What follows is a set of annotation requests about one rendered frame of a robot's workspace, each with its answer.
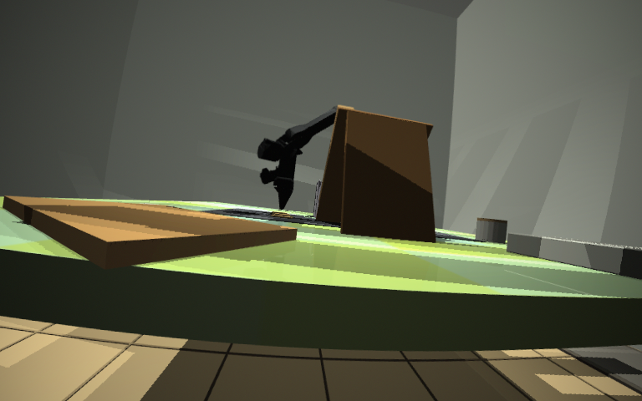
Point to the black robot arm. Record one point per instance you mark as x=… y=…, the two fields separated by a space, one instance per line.
x=297 y=137

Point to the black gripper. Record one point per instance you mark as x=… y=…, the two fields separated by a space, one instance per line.
x=284 y=183

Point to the tan flat board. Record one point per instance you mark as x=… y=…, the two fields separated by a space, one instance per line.
x=114 y=234

